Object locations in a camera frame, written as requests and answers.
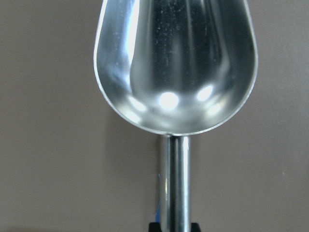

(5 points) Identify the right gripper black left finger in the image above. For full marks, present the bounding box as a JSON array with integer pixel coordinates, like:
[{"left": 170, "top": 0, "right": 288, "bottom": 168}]
[{"left": 148, "top": 217, "right": 161, "bottom": 232}]

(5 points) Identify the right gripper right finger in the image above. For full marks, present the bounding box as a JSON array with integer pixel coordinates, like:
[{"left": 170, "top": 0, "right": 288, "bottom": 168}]
[{"left": 191, "top": 218, "right": 201, "bottom": 232}]

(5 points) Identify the metal ice scoop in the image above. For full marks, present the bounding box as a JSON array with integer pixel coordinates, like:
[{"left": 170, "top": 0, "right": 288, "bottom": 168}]
[{"left": 93, "top": 0, "right": 258, "bottom": 232}]

